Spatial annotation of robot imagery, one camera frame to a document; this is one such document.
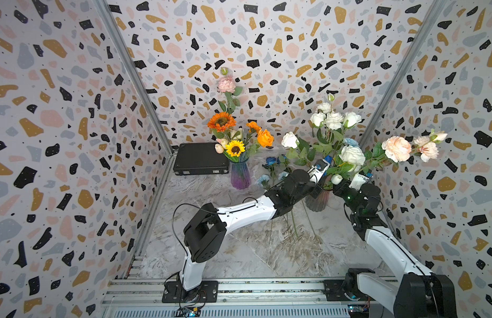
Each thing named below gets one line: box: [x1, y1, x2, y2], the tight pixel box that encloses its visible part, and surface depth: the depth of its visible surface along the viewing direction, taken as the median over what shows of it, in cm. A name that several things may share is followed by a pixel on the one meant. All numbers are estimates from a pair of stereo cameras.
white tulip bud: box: [330, 173, 343, 185], surface depth 74 cm
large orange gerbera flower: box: [206, 111, 237, 133], surface depth 72 cm
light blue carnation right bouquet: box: [344, 137, 359, 148], surface depth 78 cm
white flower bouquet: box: [281, 93, 386, 190], surface depth 74 cm
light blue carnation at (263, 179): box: [256, 174, 270, 188], surface depth 106 cm
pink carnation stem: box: [217, 66, 243, 113], surface depth 89 cm
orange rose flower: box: [257, 128, 275, 149], surface depth 78 cm
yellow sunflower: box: [225, 139, 246, 158], surface depth 80 cm
